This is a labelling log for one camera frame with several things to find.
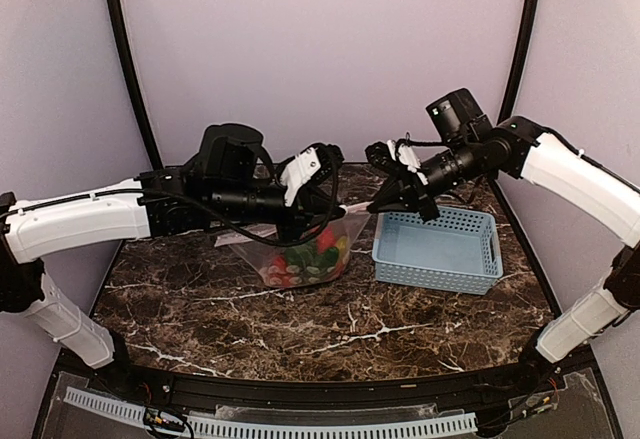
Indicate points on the red toy fruit ball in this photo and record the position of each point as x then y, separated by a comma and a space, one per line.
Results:
325, 240

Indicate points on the light blue slotted cable duct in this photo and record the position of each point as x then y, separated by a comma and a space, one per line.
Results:
245, 422

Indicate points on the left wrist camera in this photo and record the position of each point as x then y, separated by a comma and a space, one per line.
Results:
312, 166

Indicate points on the clear zip top bag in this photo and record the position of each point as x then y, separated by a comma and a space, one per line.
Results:
259, 256

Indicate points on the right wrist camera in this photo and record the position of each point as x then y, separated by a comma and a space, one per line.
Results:
396, 158

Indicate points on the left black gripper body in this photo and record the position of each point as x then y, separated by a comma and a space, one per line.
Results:
303, 211

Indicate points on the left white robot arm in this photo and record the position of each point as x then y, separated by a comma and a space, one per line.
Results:
231, 183

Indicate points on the red lychee bunch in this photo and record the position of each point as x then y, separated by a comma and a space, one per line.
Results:
282, 274

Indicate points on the orange red toy mango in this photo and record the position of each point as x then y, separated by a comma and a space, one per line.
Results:
343, 246

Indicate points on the light blue plastic basket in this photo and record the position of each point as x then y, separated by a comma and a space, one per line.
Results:
457, 252

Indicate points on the black front rail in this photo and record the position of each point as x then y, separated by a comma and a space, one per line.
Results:
488, 389

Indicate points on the green toy avocado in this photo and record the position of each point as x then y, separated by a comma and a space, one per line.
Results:
300, 256

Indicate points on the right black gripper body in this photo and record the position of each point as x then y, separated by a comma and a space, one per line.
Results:
422, 195

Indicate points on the green toy cucumber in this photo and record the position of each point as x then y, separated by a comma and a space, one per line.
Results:
325, 262

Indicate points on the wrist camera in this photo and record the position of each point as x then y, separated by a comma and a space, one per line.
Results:
312, 166
396, 158

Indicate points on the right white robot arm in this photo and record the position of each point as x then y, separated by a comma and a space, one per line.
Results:
522, 149

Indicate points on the left black frame post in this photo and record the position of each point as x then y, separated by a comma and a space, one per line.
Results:
132, 84

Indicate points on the black frame post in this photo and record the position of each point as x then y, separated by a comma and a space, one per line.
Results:
132, 84
519, 57

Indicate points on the right black frame post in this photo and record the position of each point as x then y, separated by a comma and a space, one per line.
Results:
519, 57

